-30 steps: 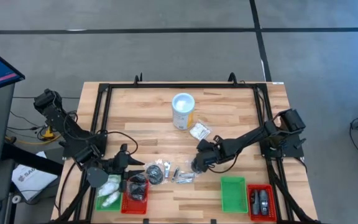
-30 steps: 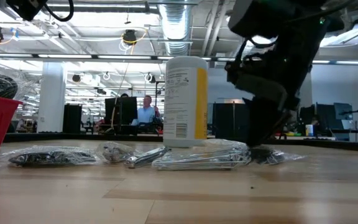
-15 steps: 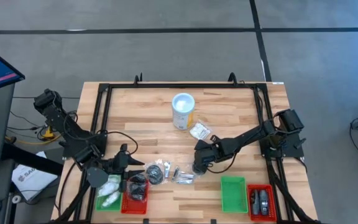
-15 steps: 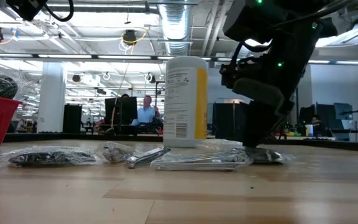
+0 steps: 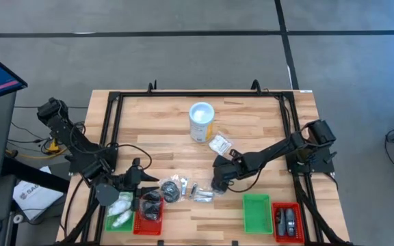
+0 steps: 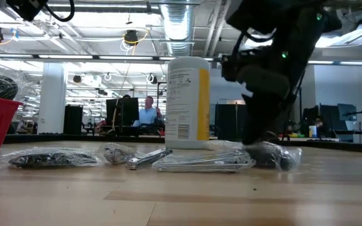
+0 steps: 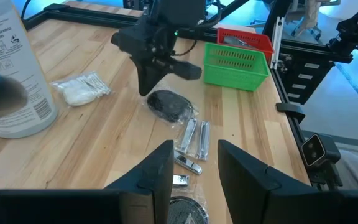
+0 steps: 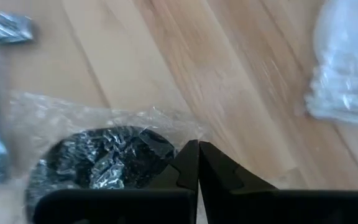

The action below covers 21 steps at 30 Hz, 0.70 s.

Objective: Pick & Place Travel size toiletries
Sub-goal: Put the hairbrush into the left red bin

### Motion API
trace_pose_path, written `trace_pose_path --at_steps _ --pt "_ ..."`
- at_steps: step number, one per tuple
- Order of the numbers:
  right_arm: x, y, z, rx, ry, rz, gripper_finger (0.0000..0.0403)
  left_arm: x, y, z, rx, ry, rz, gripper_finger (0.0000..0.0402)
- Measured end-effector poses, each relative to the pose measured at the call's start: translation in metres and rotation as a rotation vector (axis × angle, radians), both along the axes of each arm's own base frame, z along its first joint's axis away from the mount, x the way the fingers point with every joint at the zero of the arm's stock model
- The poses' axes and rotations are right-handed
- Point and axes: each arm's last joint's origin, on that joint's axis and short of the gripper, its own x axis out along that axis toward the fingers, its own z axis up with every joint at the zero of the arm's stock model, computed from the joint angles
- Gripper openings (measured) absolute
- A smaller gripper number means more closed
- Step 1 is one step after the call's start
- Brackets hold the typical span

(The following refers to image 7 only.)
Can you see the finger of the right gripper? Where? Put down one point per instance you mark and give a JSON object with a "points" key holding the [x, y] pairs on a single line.
{"points": [[158, 73], [143, 74]]}

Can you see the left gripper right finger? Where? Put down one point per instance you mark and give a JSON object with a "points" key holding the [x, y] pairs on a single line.
{"points": [[291, 205]]}

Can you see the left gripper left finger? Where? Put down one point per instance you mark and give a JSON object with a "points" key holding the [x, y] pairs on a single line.
{"points": [[73, 208]]}

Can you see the bagged black round hairbrush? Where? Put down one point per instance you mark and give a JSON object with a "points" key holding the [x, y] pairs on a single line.
{"points": [[186, 213], [168, 105]]}

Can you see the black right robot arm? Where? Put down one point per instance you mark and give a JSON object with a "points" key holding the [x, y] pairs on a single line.
{"points": [[182, 12]]}

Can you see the bagged white cotton swabs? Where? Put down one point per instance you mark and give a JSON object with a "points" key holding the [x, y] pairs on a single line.
{"points": [[76, 91]]}

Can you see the green plastic basket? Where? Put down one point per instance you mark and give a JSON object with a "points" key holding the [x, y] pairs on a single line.
{"points": [[235, 77]]}

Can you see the black table clamp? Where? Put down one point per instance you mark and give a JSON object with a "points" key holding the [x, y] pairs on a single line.
{"points": [[291, 109]]}

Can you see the red plastic basket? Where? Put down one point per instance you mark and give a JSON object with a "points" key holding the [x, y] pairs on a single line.
{"points": [[259, 39]]}

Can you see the black drawer unit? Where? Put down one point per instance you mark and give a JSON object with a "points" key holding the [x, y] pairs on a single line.
{"points": [[303, 87]]}

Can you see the white metal bar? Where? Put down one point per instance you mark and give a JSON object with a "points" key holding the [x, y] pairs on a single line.
{"points": [[277, 43]]}

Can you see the white canister with yellow label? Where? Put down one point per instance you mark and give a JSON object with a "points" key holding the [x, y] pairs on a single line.
{"points": [[11, 62]]}

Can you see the black aluminium table frame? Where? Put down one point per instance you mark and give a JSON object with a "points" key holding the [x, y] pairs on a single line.
{"points": [[104, 19]]}

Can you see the black table camera box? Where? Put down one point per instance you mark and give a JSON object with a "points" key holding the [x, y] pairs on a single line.
{"points": [[314, 151]]}

